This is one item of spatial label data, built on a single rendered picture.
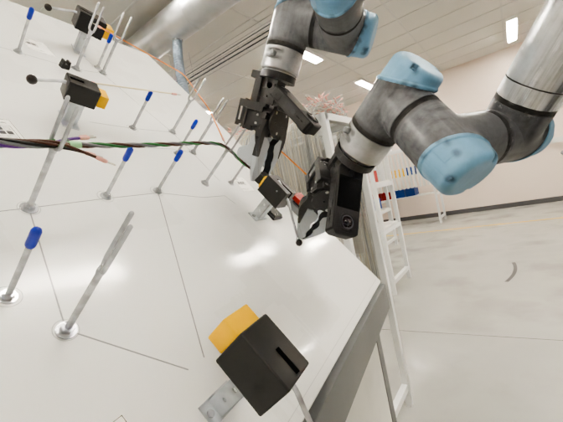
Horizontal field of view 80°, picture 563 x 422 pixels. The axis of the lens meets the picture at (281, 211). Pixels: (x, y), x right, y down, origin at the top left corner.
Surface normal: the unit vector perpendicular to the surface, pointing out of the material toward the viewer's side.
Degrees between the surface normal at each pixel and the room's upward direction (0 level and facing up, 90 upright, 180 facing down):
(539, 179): 90
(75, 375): 53
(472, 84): 90
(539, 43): 87
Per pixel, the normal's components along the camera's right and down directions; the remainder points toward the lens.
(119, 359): 0.58, -0.72
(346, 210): 0.36, -0.22
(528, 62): -0.93, 0.15
